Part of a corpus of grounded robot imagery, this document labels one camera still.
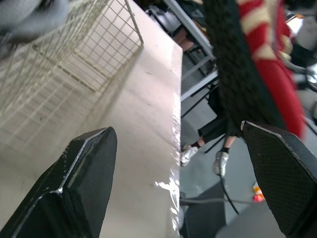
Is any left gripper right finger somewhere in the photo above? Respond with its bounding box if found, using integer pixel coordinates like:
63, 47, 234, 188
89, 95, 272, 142
240, 120, 317, 237

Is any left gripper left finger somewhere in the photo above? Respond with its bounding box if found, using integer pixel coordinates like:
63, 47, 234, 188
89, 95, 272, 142
0, 126, 118, 238

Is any black and red knit shoe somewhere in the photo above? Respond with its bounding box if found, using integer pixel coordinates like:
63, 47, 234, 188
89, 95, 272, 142
202, 0, 307, 139

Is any person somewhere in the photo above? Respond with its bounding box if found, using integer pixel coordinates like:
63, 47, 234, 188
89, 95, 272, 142
180, 116, 235, 178

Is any grey metal table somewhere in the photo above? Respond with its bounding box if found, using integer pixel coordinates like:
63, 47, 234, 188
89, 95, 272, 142
162, 0, 220, 118

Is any black floor cable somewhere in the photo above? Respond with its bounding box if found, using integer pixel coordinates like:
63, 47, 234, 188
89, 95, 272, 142
217, 173, 240, 215

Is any cream wire basket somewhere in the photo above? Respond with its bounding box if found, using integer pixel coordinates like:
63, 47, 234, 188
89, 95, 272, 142
0, 0, 145, 149

